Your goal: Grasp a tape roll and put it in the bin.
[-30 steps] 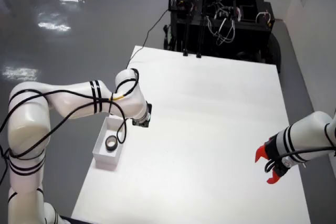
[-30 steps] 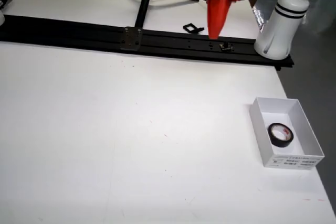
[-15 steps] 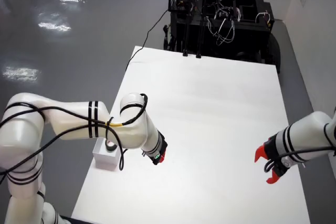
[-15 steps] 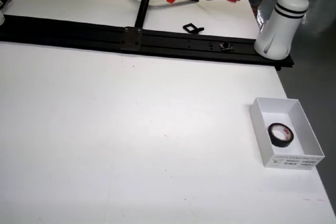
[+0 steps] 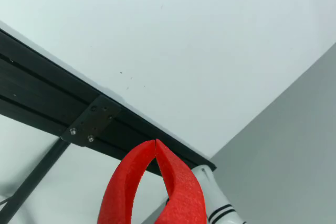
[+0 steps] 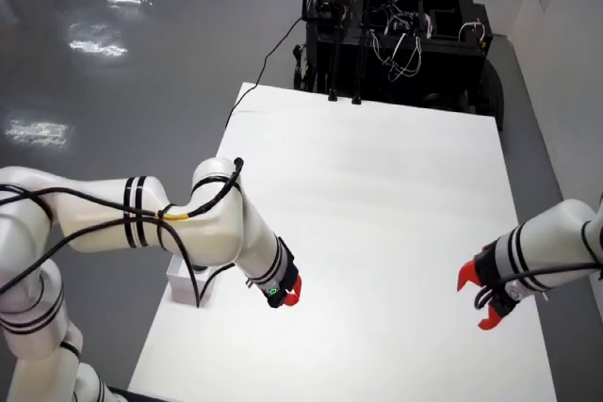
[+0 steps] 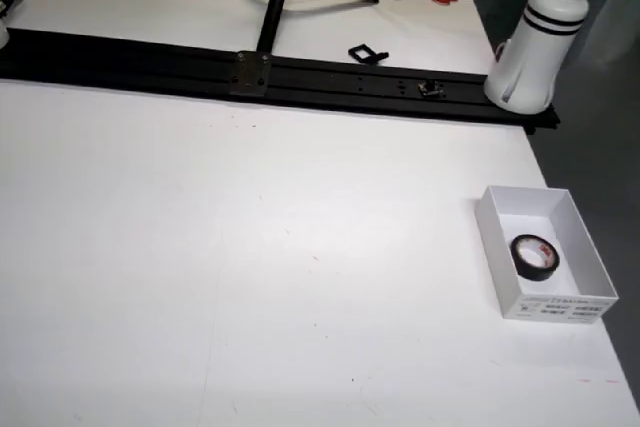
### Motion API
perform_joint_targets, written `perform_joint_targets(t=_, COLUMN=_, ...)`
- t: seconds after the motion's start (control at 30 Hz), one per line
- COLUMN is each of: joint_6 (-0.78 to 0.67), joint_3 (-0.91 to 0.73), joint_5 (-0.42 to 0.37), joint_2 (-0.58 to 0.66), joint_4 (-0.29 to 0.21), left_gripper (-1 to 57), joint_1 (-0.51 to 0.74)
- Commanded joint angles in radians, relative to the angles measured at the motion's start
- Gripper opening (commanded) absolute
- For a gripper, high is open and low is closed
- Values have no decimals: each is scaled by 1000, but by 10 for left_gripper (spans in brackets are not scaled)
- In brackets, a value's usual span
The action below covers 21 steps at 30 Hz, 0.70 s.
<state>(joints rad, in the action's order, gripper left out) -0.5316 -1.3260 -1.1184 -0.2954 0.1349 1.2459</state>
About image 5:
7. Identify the black aluminium rail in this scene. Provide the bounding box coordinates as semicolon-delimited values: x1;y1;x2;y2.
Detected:
0;28;217;176

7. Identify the black rail mounting plate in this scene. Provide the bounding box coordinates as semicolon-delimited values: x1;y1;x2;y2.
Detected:
60;94;123;147

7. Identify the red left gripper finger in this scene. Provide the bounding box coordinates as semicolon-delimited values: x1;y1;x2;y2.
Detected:
97;140;156;224

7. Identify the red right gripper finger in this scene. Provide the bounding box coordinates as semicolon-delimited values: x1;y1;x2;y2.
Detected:
154;138;207;224

